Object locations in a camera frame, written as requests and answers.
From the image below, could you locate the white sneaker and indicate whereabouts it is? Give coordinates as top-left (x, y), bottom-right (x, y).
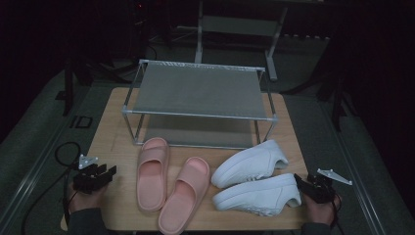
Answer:
top-left (210, 139), bottom-right (290, 190)
top-left (211, 172), bottom-right (302, 217)

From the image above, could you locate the grey metal stand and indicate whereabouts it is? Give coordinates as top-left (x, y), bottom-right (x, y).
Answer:
top-left (175, 0), bottom-right (290, 82)

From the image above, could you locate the grey metal shoe rack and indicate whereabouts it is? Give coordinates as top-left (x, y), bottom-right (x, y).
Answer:
top-left (121, 59), bottom-right (279, 151)

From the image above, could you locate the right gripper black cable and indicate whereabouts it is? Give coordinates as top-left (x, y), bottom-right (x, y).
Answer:
top-left (329, 190), bottom-right (346, 235)

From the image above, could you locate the dark equipment with red light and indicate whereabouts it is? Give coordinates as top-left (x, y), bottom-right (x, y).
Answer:
top-left (128, 0), bottom-right (155, 62)

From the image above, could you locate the black stand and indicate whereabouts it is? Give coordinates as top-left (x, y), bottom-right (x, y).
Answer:
top-left (55, 58), bottom-right (99, 117)
top-left (280, 38), bottom-right (360, 133)

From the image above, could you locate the black floor cable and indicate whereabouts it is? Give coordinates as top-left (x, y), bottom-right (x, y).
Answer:
top-left (20, 141), bottom-right (83, 235)

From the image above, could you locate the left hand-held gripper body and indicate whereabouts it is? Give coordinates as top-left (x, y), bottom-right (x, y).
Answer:
top-left (71, 154), bottom-right (109, 195)

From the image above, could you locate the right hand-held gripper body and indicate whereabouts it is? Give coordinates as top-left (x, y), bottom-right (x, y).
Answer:
top-left (305, 168), bottom-right (353, 204)

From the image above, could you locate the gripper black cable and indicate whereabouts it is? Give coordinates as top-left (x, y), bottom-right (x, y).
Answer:
top-left (62, 163), bottom-right (82, 227)
top-left (329, 190), bottom-right (346, 235)

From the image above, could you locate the pink slipper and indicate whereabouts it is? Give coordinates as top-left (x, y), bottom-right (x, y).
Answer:
top-left (158, 156), bottom-right (210, 235)
top-left (136, 136), bottom-right (170, 213)

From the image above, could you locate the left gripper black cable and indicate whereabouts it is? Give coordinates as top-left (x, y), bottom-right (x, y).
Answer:
top-left (62, 163), bottom-right (82, 227)

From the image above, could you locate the person's right hand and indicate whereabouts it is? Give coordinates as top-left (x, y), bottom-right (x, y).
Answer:
top-left (302, 194), bottom-right (343, 227)

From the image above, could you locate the person's left hand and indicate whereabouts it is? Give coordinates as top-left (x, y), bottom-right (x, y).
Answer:
top-left (67, 188), bottom-right (109, 213)

